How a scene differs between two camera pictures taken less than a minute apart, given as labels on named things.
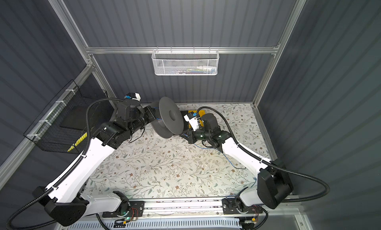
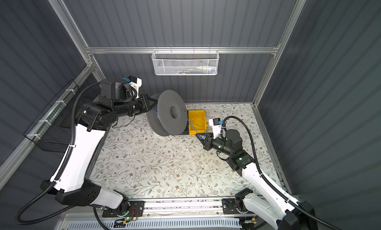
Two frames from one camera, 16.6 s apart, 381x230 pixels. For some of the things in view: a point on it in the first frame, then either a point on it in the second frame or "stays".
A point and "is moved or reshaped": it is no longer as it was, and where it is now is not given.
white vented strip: (161, 224) stays
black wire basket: (62, 126) stays
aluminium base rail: (189, 208) stays
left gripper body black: (148, 116) → (144, 106)
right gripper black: (191, 139) → (208, 142)
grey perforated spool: (169, 120) is moved or reshaped
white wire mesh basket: (185, 62) stays
